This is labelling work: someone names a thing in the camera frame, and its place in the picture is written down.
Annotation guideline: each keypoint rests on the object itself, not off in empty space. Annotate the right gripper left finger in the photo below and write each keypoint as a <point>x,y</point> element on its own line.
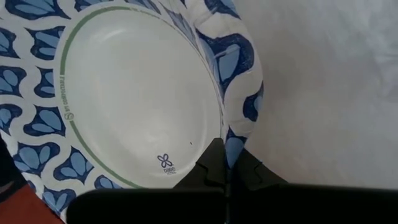
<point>155,207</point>

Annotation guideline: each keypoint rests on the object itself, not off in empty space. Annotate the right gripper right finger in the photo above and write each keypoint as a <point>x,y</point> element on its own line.
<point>311,207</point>

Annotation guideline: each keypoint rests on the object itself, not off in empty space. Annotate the blue leaf print paper bowl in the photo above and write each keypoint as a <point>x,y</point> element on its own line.
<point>140,93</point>

